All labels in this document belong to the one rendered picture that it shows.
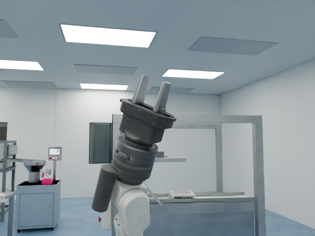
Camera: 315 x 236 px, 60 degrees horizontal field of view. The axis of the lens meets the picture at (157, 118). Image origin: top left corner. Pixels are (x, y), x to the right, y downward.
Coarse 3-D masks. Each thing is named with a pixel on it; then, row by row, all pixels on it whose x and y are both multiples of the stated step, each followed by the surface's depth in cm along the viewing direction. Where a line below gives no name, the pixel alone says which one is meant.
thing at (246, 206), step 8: (152, 208) 267; (160, 208) 268; (168, 208) 269; (176, 208) 269; (184, 208) 270; (192, 208) 271; (200, 208) 272; (208, 208) 272; (216, 208) 273; (224, 208) 274; (232, 208) 275; (240, 208) 275; (248, 208) 276
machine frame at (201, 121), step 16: (208, 128) 313; (256, 128) 213; (112, 144) 201; (256, 144) 212; (256, 160) 211; (256, 176) 210; (256, 192) 210; (112, 208) 198; (256, 208) 210; (112, 224) 197; (256, 224) 209
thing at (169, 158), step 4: (168, 156) 294; (172, 156) 294; (176, 156) 294; (180, 156) 294; (160, 160) 269; (164, 160) 269; (168, 160) 269; (172, 160) 270; (176, 160) 270; (180, 160) 270; (184, 160) 271
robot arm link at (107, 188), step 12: (108, 168) 56; (120, 168) 55; (108, 180) 55; (120, 180) 57; (132, 180) 55; (96, 192) 56; (108, 192) 56; (120, 192) 55; (96, 204) 56; (108, 204) 57
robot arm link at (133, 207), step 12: (132, 192) 55; (144, 192) 57; (120, 204) 55; (132, 204) 55; (144, 204) 57; (120, 216) 56; (132, 216) 56; (144, 216) 58; (120, 228) 58; (132, 228) 57; (144, 228) 59
